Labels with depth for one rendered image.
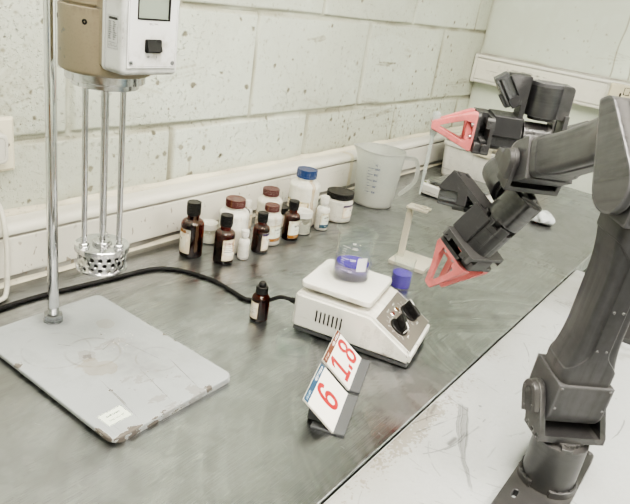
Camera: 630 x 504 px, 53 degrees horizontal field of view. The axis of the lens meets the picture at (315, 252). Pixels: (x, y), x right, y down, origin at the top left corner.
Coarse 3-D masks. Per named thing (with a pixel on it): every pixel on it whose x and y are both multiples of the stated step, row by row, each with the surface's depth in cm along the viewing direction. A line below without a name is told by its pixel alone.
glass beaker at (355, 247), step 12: (348, 228) 104; (360, 228) 104; (348, 240) 99; (360, 240) 98; (372, 240) 99; (336, 252) 102; (348, 252) 100; (360, 252) 99; (372, 252) 101; (336, 264) 102; (348, 264) 100; (360, 264) 100; (336, 276) 102; (348, 276) 101; (360, 276) 101
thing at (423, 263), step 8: (408, 208) 133; (416, 208) 131; (424, 208) 131; (408, 216) 134; (408, 224) 134; (408, 232) 136; (400, 240) 136; (400, 248) 137; (392, 256) 137; (416, 256) 139; (424, 256) 139; (416, 264) 134; (424, 264) 135; (424, 272) 133
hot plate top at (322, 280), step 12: (324, 264) 107; (312, 276) 102; (324, 276) 103; (372, 276) 106; (384, 276) 106; (312, 288) 100; (324, 288) 99; (336, 288) 100; (348, 288) 100; (360, 288) 101; (372, 288) 101; (384, 288) 102; (348, 300) 98; (360, 300) 97; (372, 300) 98
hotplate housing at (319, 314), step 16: (304, 288) 102; (304, 304) 101; (320, 304) 99; (336, 304) 99; (352, 304) 99; (384, 304) 101; (304, 320) 101; (320, 320) 100; (336, 320) 99; (352, 320) 98; (368, 320) 97; (320, 336) 102; (352, 336) 99; (368, 336) 98; (384, 336) 96; (368, 352) 99; (384, 352) 97; (400, 352) 96
